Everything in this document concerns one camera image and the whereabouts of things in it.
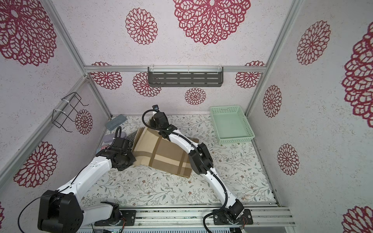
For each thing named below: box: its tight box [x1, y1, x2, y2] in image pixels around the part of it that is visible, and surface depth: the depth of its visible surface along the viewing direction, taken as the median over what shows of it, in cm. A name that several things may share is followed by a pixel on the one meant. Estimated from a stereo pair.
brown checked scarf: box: [132, 127, 200, 179], surface depth 94 cm
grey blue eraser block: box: [104, 114, 127, 131], surface depth 117 cm
